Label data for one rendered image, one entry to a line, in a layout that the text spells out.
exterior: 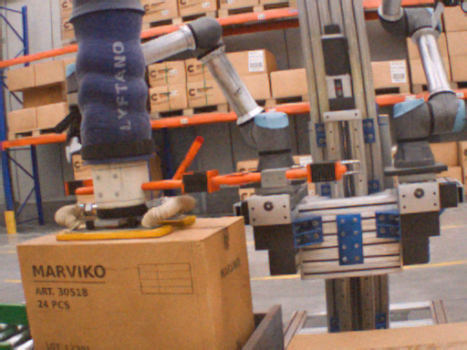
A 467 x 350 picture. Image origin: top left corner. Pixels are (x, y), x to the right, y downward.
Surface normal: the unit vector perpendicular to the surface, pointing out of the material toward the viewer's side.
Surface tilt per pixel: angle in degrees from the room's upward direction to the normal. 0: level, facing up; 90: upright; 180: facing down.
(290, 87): 91
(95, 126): 97
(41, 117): 90
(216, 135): 90
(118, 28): 103
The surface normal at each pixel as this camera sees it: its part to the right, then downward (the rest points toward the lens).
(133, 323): -0.28, 0.08
